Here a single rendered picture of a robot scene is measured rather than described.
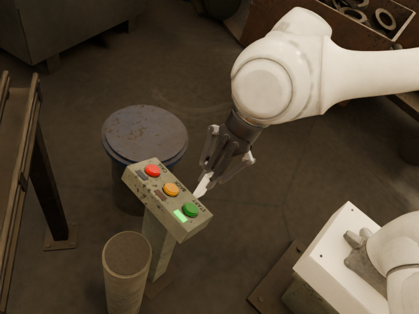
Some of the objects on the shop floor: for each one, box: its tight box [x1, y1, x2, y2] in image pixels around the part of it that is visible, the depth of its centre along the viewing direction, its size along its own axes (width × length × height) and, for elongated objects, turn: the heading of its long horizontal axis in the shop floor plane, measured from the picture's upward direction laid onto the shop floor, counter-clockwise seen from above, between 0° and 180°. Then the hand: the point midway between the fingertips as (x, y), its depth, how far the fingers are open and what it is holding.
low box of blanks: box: [239, 0, 416, 107], centre depth 227 cm, size 93×73×66 cm
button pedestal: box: [122, 158, 213, 301], centre depth 101 cm, size 16×24×62 cm, turn 35°
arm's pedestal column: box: [246, 238, 330, 314], centre depth 119 cm, size 40×40×31 cm
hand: (204, 184), depth 72 cm, fingers closed
